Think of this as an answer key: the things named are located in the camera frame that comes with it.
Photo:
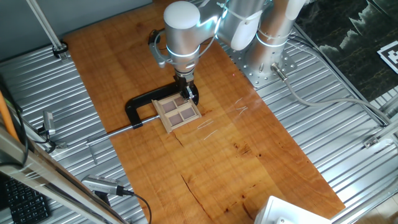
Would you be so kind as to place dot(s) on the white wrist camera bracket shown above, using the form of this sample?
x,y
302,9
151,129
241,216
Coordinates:
x,y
157,57

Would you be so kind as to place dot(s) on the white plastic box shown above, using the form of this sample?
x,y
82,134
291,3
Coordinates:
x,y
289,213

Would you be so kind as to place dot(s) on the black C-clamp with steel screw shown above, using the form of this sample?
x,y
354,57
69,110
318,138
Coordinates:
x,y
133,105

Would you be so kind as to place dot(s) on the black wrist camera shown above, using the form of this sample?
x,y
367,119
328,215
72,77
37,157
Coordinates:
x,y
153,36

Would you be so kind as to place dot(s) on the black keyboard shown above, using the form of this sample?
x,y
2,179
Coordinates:
x,y
25,202

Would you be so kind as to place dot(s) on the aluminium corner bracket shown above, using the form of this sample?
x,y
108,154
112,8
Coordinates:
x,y
370,141

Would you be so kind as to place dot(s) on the small wooden window sash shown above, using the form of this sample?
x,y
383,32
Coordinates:
x,y
178,102
188,113

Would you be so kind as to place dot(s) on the dark printed poster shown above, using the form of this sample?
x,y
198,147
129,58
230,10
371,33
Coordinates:
x,y
348,46

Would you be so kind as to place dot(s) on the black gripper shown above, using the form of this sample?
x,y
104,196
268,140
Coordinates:
x,y
185,81

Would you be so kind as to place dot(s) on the aluminium frame beam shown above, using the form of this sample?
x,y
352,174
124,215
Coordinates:
x,y
46,174

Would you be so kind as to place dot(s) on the long wooden board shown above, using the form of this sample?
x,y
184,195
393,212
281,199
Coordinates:
x,y
217,161

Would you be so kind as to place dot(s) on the aluminium camera pole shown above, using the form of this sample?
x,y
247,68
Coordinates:
x,y
43,21

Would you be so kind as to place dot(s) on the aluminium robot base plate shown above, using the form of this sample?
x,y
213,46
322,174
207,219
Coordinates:
x,y
248,73

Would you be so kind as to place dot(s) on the small silver camera with mount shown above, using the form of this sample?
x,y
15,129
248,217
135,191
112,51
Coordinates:
x,y
48,123

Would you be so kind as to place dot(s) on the miniature wooden window frame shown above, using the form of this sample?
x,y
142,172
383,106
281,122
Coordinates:
x,y
161,117

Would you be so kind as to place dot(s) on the black white fiducial marker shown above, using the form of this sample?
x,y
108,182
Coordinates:
x,y
390,57

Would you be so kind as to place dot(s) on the orange tube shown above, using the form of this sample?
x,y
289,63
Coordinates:
x,y
6,118

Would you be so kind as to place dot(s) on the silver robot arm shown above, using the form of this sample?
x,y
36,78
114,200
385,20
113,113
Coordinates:
x,y
182,31

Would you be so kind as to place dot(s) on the ribbed silver camera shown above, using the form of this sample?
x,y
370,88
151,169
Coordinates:
x,y
102,185

